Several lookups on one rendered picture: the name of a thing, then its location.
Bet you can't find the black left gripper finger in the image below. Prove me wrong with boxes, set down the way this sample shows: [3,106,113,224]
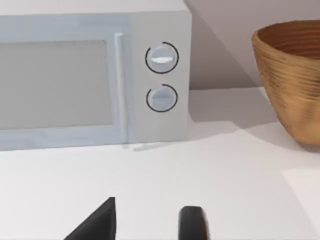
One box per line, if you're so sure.
[63,196,117,240]

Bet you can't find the black rounded object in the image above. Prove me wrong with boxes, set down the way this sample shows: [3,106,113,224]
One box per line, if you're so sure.
[177,205,211,240]

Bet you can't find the pale microwave oven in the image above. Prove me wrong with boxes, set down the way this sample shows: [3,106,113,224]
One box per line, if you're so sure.
[0,0,193,152]

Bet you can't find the pale round microwave knob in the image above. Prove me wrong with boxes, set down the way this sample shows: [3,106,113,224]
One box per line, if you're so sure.
[144,41,180,75]
[145,83,179,113]

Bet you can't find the microwave door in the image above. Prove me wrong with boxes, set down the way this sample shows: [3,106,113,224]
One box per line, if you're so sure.
[0,14,137,152]

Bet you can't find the wooden bowl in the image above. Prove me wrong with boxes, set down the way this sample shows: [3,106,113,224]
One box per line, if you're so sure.
[251,20,320,146]

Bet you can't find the microwave door handle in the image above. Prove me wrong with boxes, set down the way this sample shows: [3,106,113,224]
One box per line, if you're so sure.
[114,32,131,146]

